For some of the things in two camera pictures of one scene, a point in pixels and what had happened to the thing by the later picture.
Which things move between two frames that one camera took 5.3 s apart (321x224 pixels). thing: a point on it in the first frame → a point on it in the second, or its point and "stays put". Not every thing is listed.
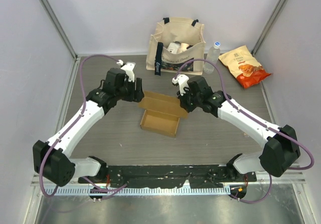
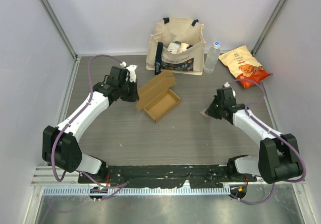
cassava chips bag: (244, 67) stays put
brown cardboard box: (162, 113) → (156, 98)
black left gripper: (136, 95) stays put
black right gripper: (182, 98) → (209, 111)
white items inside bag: (176, 47) stays put
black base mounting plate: (168, 176) stays put
